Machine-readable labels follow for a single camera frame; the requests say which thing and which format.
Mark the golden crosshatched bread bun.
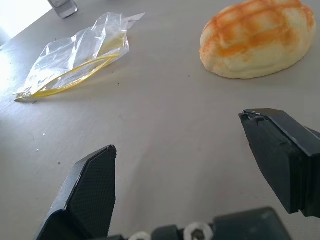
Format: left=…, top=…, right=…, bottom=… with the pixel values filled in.
left=199, top=0, right=317, bottom=80

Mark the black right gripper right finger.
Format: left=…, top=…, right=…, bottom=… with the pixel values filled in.
left=238, top=108, right=320, bottom=218

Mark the clear yellow-zip plastic bag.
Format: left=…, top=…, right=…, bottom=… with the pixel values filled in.
left=12, top=12, right=146, bottom=103

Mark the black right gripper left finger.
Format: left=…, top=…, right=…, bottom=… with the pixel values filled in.
left=33, top=144, right=118, bottom=240

